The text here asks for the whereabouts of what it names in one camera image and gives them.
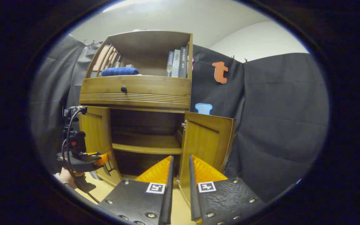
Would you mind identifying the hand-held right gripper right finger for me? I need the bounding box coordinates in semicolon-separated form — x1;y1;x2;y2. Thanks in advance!
189;154;266;225

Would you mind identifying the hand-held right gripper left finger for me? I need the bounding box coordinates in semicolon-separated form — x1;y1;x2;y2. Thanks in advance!
97;155;174;225

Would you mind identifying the wooden shoe cabinet door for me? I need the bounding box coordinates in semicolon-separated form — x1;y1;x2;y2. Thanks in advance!
178;111;237;208
79;106;123;187

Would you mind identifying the wooden double-door shoe cabinet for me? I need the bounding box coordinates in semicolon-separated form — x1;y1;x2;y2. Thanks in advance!
79;30;193;188

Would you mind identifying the wooden inner shelf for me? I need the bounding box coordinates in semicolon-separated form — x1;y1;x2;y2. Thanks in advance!
112;133;183;155

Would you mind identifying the blue folded towel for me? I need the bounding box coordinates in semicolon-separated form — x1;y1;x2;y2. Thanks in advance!
101;67;140;77

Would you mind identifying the wooden drawer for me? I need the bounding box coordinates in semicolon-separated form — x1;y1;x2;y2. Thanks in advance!
79;75;192;110

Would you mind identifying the black backdrop cloth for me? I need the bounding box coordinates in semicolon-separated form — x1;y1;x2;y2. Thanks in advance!
30;34;330;203

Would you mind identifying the grey spine book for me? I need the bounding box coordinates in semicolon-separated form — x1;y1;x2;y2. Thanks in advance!
172;49;181;78

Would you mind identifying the black spine book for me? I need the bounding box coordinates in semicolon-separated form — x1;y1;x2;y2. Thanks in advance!
179;47;188;78

